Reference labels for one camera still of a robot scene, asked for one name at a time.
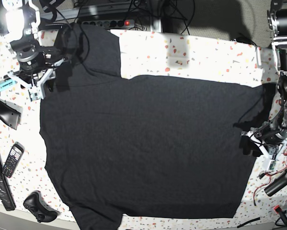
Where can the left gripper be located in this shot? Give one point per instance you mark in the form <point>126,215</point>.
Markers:
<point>266,137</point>

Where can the power strip with red switch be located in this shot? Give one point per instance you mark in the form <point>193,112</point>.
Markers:
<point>111,24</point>

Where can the long black bar in plastic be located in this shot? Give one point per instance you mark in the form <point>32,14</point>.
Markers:
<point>0,177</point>

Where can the black T-shirt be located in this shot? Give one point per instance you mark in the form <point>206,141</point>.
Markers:
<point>152,146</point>

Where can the black cylindrical tool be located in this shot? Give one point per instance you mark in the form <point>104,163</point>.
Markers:
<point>277,185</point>

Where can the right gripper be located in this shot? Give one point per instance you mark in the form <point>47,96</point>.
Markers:
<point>33,57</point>

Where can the light blue highlighter marker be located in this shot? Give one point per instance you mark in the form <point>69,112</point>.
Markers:
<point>4,85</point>

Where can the black remote control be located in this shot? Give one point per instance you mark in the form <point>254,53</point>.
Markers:
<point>13,159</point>

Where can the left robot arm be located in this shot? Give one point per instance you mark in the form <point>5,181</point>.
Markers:
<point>277,20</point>

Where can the thin black stick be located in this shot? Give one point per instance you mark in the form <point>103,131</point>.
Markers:
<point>248,222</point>

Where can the black game controller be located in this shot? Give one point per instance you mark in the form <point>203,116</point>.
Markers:
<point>42,214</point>

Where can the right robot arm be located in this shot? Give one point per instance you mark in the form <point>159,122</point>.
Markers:
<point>23,20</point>

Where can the red black clamp right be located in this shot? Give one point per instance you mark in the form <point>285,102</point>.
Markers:
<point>281,214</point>

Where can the black handheld device with handle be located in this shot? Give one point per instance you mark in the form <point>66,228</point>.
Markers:
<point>10,113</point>

